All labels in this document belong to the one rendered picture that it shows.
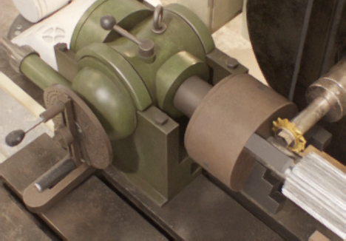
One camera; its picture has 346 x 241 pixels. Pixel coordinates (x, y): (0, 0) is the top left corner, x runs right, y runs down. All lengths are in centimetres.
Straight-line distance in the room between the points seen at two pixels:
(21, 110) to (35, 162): 47
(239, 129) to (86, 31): 38
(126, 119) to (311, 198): 36
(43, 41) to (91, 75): 140
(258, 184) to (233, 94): 18
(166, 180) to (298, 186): 29
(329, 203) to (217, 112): 24
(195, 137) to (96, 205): 31
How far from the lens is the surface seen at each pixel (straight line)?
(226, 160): 113
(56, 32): 267
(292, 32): 133
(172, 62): 124
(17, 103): 193
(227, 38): 313
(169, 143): 121
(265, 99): 115
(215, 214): 136
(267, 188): 121
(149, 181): 136
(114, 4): 132
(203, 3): 149
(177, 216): 135
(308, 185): 113
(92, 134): 122
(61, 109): 119
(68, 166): 131
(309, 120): 114
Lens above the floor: 216
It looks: 50 degrees down
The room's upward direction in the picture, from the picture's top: straight up
